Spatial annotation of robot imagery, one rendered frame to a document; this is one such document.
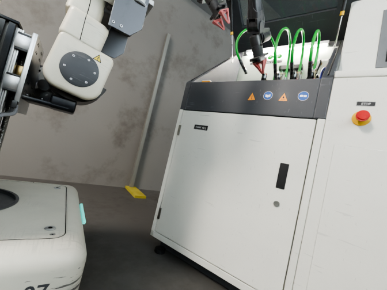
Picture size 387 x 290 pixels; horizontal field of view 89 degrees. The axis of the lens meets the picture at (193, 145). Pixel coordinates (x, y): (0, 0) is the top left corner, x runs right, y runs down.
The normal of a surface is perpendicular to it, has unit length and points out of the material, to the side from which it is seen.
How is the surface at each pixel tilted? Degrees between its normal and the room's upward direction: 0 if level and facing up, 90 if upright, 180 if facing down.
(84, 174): 90
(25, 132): 90
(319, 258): 90
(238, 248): 90
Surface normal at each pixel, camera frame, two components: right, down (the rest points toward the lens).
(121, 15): 0.54, 0.08
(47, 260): 0.58, -0.39
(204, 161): -0.55, -0.17
